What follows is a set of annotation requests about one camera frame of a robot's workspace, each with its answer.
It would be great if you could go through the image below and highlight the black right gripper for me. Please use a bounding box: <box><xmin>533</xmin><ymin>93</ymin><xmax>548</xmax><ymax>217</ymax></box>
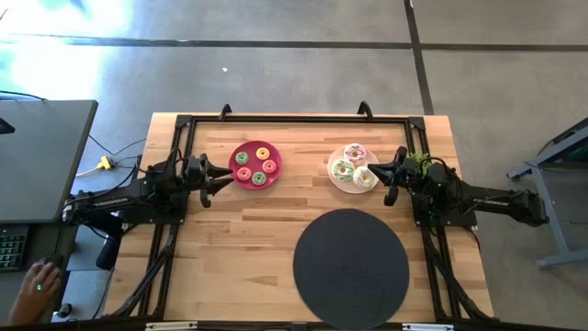
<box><xmin>367</xmin><ymin>145</ymin><xmax>417</xmax><ymax>207</ymax></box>

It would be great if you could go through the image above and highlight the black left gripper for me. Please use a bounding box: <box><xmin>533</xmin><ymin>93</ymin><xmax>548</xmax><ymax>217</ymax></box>
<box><xmin>183</xmin><ymin>154</ymin><xmax>235</xmax><ymax>209</ymax></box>

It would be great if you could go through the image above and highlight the large cream iced donut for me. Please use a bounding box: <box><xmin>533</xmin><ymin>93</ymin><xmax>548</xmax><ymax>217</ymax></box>
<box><xmin>352</xmin><ymin>165</ymin><xmax>377</xmax><ymax>189</ymax></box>

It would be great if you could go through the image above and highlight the large pink striped donut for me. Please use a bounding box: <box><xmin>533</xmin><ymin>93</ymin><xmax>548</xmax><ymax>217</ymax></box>
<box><xmin>343</xmin><ymin>143</ymin><xmax>368</xmax><ymax>166</ymax></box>

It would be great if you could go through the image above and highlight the large mint striped donut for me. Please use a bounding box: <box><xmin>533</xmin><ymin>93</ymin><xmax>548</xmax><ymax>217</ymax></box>
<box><xmin>331</xmin><ymin>158</ymin><xmax>356</xmax><ymax>182</ymax></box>

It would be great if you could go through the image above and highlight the pink round plate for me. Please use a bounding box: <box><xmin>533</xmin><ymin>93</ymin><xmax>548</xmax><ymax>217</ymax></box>
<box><xmin>228</xmin><ymin>140</ymin><xmax>283</xmax><ymax>191</ymax></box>

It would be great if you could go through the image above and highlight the white round plate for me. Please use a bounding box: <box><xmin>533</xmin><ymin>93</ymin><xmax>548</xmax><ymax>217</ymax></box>
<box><xmin>326</xmin><ymin>144</ymin><xmax>382</xmax><ymax>195</ymax></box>

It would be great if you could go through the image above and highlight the black round woven mat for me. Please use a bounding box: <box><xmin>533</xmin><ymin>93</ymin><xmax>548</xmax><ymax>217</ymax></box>
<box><xmin>292</xmin><ymin>207</ymin><xmax>411</xmax><ymax>326</ymax></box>

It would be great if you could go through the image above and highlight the gray desk top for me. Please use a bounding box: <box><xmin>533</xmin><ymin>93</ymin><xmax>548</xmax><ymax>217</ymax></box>
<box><xmin>0</xmin><ymin>99</ymin><xmax>99</xmax><ymax>225</ymax></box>

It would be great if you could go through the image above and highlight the black computer mouse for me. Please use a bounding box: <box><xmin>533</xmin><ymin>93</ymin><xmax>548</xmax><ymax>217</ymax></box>
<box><xmin>35</xmin><ymin>253</ymin><xmax>64</xmax><ymax>295</ymax></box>

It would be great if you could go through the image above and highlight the person's hand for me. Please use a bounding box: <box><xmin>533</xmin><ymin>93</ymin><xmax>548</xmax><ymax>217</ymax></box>
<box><xmin>8</xmin><ymin>261</ymin><xmax>62</xmax><ymax>325</ymax></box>

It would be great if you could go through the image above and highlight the backlit black keyboard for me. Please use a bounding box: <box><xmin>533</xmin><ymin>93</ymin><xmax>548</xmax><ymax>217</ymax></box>
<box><xmin>0</xmin><ymin>223</ymin><xmax>29</xmax><ymax>273</ymax></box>

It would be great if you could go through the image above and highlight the dark desk surface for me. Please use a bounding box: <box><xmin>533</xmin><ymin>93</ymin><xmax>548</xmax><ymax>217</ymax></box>
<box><xmin>0</xmin><ymin>219</ymin><xmax>80</xmax><ymax>326</ymax></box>

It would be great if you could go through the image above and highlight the black aluminium table frame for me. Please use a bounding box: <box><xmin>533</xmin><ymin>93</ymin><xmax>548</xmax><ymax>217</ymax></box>
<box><xmin>107</xmin><ymin>113</ymin><xmax>495</xmax><ymax>323</ymax></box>

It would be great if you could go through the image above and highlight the black floor cable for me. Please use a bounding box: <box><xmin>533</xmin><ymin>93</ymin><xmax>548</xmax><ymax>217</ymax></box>
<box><xmin>86</xmin><ymin>132</ymin><xmax>148</xmax><ymax>158</ymax></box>

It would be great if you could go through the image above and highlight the black clamp mount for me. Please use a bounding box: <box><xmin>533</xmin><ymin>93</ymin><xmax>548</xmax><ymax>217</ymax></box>
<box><xmin>86</xmin><ymin>215</ymin><xmax>126</xmax><ymax>271</ymax></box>

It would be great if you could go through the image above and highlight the white bracket strip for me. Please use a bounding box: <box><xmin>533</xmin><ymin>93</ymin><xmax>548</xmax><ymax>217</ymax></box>
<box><xmin>402</xmin><ymin>323</ymin><xmax>455</xmax><ymax>331</ymax></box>
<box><xmin>145</xmin><ymin>321</ymin><xmax>198</xmax><ymax>331</ymax></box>

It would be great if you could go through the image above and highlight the gray metal table frame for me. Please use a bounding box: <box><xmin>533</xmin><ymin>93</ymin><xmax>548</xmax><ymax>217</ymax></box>
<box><xmin>506</xmin><ymin>117</ymin><xmax>588</xmax><ymax>271</ymax></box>

